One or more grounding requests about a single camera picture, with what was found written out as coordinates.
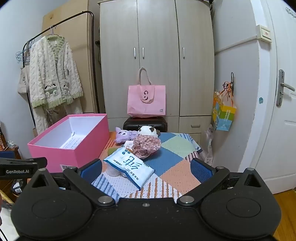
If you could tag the pink floral scrunchie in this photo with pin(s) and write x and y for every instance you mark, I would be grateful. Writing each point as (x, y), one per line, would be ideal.
(145, 143)

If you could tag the small white wipes packet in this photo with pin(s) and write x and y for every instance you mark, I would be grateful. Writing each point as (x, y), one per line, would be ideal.
(128, 145)

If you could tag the white soft bundle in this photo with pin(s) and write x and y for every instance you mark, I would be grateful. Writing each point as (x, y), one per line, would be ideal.
(113, 171)

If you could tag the patchwork blanket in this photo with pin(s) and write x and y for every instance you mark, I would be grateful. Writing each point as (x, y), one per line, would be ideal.
(171, 160)

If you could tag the black clothes rack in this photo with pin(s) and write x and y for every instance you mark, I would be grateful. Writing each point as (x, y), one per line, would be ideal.
(90, 12)

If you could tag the purple plush toy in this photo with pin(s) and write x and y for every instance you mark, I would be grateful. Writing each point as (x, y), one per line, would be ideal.
(123, 136)

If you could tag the white door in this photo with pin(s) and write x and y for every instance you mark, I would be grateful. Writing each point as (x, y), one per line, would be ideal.
(284, 139)

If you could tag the fluffy cream and green robe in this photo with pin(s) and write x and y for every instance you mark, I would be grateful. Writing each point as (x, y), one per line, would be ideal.
(53, 76)

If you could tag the white wall switch box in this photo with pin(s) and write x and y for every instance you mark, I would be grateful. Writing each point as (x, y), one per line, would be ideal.
(263, 33)

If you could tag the wooden bedside cabinet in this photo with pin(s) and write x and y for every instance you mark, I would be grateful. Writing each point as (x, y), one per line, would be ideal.
(7, 185)

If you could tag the pink storage box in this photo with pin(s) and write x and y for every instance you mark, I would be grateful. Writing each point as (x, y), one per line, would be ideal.
(69, 157)

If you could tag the light wooden wardrobe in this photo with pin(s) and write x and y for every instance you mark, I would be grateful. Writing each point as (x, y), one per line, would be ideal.
(157, 34)

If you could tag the blue and white tissue packet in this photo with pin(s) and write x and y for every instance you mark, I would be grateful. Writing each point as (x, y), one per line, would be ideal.
(129, 164)

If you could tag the beige canvas tote bag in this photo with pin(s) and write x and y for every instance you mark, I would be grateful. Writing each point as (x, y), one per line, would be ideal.
(23, 81)

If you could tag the printed paper sheet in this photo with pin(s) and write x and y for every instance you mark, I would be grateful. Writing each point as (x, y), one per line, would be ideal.
(71, 142)

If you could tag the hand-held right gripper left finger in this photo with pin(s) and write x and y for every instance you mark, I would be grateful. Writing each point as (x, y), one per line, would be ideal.
(92, 169)

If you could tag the colourful paper gift bag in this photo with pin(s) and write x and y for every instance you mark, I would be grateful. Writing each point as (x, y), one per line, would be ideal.
(224, 115)

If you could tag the white plastic bag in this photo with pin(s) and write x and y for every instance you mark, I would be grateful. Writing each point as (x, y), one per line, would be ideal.
(210, 136)

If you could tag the white and black cat plush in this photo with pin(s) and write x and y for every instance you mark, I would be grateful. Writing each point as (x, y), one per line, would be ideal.
(145, 130)

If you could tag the black suitcase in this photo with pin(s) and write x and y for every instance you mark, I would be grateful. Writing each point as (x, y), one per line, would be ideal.
(131, 124)

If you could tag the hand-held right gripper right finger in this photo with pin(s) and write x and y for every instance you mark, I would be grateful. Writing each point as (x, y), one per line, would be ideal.
(201, 171)

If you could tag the pink tote bag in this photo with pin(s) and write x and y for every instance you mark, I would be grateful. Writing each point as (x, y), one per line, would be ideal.
(145, 102)

